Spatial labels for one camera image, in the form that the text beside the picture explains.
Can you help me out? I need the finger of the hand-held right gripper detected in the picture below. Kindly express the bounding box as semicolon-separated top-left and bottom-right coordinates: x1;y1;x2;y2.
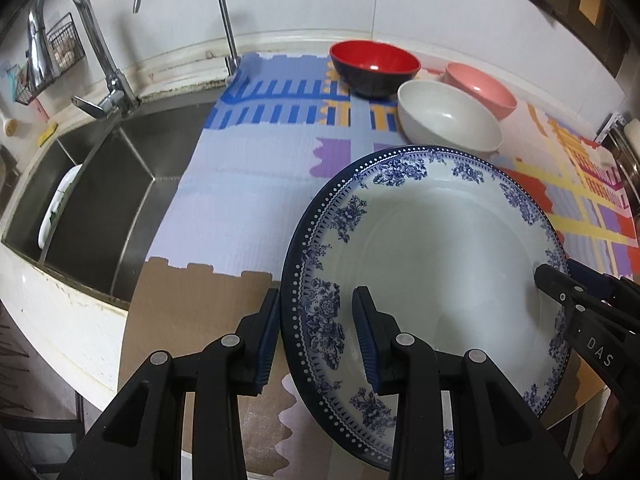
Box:
567;257;640;306
534;262;591;313

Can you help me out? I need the large chrome faucet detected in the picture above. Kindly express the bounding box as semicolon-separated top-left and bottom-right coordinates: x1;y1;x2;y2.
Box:
26;0;141;121

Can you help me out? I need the black wire basket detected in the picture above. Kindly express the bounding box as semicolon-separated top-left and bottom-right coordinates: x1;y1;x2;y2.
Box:
14;12;86;106

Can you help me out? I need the thin gooseneck faucet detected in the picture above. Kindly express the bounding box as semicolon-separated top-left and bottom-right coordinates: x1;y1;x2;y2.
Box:
132;0;242;73

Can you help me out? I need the pink bowl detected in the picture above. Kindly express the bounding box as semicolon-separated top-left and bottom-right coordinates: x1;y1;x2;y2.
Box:
440;62;518;122

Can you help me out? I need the colourful patterned mat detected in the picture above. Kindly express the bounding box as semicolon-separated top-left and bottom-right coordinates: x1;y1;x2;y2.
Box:
117;52;640;466

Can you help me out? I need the stainless steel sink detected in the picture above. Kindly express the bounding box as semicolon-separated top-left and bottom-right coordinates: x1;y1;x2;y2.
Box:
2;105;221;306

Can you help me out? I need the dark wooden window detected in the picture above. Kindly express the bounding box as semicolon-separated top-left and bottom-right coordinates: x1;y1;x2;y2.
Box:
565;0;631;66

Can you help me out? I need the metal countertop rack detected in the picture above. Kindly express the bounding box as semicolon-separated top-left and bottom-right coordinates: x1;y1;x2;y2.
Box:
595;112;640;201

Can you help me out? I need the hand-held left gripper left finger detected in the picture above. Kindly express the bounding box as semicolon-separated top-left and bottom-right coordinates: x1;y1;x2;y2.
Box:
57;287;282;480

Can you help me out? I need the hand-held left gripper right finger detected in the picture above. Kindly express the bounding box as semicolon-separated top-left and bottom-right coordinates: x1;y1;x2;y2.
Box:
351;285;556;480

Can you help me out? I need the white basin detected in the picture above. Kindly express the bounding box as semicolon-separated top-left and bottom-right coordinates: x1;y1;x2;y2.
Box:
37;164;83;251

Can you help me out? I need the red and black bowl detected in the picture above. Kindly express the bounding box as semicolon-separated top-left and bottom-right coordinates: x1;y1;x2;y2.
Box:
329;40;422;100

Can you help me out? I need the person's right hand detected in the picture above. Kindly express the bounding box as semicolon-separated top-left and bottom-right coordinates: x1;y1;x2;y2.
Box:
595;392;638;473

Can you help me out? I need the white bowl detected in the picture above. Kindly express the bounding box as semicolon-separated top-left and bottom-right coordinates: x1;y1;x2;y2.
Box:
397;80;503;157

